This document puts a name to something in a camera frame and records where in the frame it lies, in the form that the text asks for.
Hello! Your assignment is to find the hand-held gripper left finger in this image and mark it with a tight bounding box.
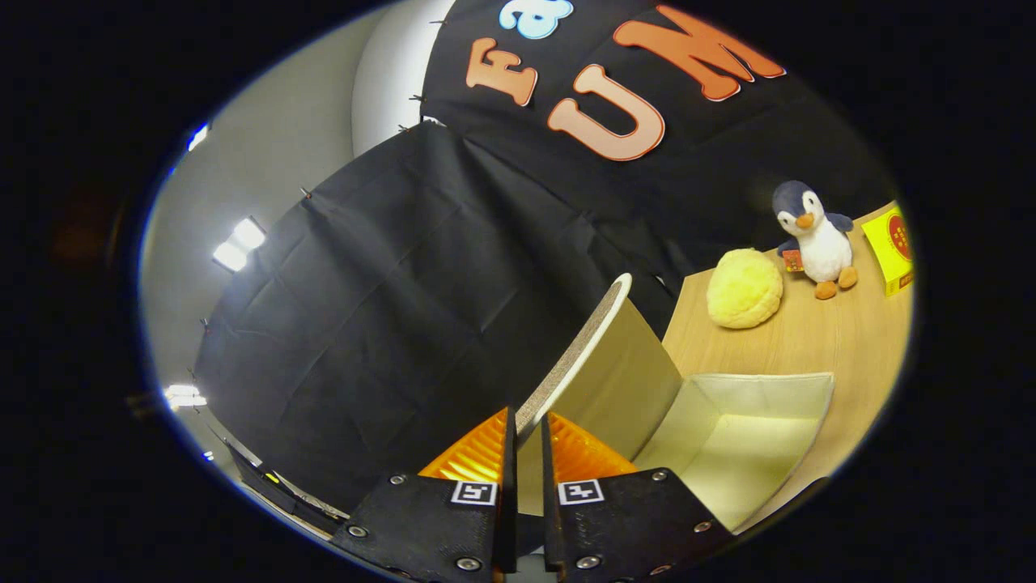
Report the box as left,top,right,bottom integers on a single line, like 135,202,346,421
332,407,519,580

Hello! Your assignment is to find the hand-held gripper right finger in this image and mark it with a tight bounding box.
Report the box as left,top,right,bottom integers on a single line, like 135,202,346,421
541,413,733,583

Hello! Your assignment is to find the beige fabric storage box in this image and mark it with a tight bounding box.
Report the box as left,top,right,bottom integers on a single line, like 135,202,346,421
516,273,836,535

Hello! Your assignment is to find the black backdrop cloth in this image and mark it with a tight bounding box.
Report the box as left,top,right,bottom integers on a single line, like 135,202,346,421
194,0,899,519

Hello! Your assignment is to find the yellow round plush toy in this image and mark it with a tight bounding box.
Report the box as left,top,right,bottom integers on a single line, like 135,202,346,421
707,248,784,330

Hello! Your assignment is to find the penguin plush toy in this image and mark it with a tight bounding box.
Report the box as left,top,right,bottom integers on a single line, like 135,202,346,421
771,180,859,300

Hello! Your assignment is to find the yellow book with red circle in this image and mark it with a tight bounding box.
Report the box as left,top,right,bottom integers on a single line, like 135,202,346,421
860,206,915,297

